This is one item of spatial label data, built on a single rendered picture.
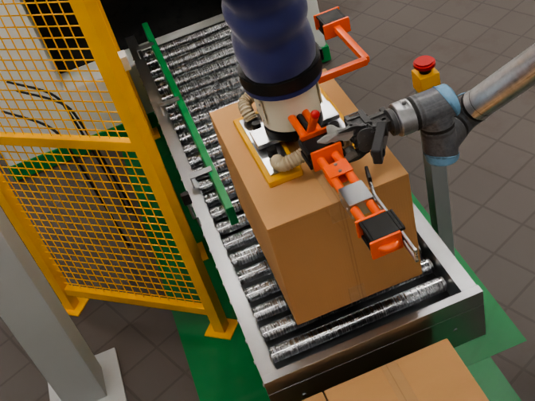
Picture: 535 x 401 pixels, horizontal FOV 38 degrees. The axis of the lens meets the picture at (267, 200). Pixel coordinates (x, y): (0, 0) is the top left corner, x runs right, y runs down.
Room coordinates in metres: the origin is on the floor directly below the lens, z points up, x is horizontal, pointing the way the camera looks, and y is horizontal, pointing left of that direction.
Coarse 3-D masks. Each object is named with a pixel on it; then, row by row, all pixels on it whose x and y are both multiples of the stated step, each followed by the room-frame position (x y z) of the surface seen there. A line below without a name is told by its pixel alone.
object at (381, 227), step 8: (368, 216) 1.22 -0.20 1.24; (376, 216) 1.22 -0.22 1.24; (384, 216) 1.21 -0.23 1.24; (360, 224) 1.21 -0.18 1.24; (368, 224) 1.20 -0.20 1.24; (376, 224) 1.19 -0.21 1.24; (384, 224) 1.19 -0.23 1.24; (392, 224) 1.18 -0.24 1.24; (360, 232) 1.22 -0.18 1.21; (368, 232) 1.18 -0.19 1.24; (376, 232) 1.17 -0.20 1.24; (384, 232) 1.16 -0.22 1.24; (392, 232) 1.16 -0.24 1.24; (400, 232) 1.15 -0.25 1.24; (368, 240) 1.19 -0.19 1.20; (376, 240) 1.15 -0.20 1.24; (384, 240) 1.15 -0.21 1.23; (376, 248) 1.14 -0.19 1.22; (376, 256) 1.14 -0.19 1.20
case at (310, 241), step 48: (336, 96) 1.91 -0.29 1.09; (240, 144) 1.83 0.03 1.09; (288, 144) 1.76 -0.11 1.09; (240, 192) 1.84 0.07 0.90; (288, 192) 1.56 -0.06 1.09; (336, 192) 1.50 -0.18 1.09; (384, 192) 1.48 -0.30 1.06; (288, 240) 1.45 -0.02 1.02; (336, 240) 1.46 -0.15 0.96; (288, 288) 1.44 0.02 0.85; (336, 288) 1.46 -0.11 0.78; (384, 288) 1.47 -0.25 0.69
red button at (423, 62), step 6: (414, 60) 2.05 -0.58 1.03; (420, 60) 2.03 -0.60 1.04; (426, 60) 2.02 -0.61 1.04; (432, 60) 2.01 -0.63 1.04; (414, 66) 2.02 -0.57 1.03; (420, 66) 2.01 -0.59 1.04; (426, 66) 2.00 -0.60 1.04; (432, 66) 2.00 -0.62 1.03; (420, 72) 2.02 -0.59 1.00; (426, 72) 2.01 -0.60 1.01
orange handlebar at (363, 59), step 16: (336, 32) 2.05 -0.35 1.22; (352, 48) 1.93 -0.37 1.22; (352, 64) 1.84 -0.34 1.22; (320, 80) 1.83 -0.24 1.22; (304, 112) 1.69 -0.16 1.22; (320, 128) 1.60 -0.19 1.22; (320, 160) 1.48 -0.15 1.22; (336, 160) 1.47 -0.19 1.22; (336, 176) 1.40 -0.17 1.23; (352, 176) 1.39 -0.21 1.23; (352, 208) 1.28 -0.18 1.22; (400, 240) 1.15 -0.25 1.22
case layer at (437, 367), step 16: (416, 352) 1.33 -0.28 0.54; (432, 352) 1.32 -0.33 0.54; (448, 352) 1.30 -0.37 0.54; (384, 368) 1.31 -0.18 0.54; (400, 368) 1.30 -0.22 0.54; (416, 368) 1.28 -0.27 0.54; (432, 368) 1.27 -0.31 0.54; (448, 368) 1.25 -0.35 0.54; (464, 368) 1.23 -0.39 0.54; (352, 384) 1.29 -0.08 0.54; (368, 384) 1.28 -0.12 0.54; (384, 384) 1.26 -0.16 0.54; (400, 384) 1.25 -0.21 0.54; (416, 384) 1.23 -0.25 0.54; (432, 384) 1.22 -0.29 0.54; (448, 384) 1.20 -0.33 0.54; (464, 384) 1.19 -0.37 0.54; (304, 400) 1.29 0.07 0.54; (320, 400) 1.27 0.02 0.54; (336, 400) 1.26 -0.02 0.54; (352, 400) 1.24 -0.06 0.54; (368, 400) 1.23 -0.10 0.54; (384, 400) 1.21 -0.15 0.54; (400, 400) 1.20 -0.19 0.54; (416, 400) 1.18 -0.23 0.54; (432, 400) 1.17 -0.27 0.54; (448, 400) 1.15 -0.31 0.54; (464, 400) 1.14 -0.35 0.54; (480, 400) 1.13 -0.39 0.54
